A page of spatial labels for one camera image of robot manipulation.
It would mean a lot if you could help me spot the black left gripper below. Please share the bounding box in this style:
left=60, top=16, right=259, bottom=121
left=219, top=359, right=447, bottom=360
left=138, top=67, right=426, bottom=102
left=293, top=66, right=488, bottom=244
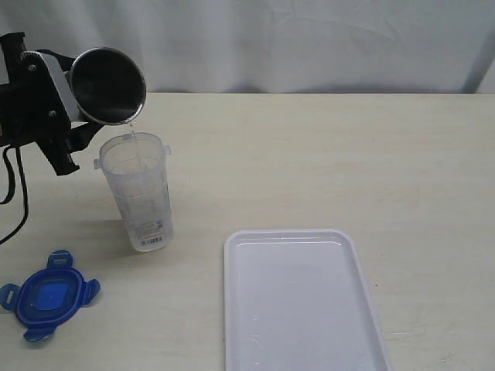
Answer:
left=1, top=32, right=101, bottom=176

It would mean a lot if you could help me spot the stainless steel cup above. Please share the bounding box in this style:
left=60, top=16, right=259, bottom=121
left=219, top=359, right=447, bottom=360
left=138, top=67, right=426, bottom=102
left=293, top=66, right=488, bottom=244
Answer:
left=67, top=47, right=147, bottom=126

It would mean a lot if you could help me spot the blue container lid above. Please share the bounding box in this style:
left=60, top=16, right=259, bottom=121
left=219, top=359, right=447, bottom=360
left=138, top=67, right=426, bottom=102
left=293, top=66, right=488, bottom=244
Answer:
left=1, top=250, right=101, bottom=342

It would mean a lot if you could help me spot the clear tall plastic container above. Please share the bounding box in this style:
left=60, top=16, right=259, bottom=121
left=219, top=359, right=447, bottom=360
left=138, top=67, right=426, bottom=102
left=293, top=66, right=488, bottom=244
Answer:
left=94, top=132, right=173, bottom=252

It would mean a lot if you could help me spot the white backdrop curtain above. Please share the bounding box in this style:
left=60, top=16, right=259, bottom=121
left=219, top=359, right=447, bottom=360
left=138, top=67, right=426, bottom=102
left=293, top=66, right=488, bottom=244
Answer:
left=1, top=1, right=494, bottom=94

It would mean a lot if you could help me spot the white rectangular tray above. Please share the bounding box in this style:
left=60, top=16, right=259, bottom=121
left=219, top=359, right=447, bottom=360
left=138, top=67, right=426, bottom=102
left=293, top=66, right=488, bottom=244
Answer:
left=224, top=229, right=391, bottom=370

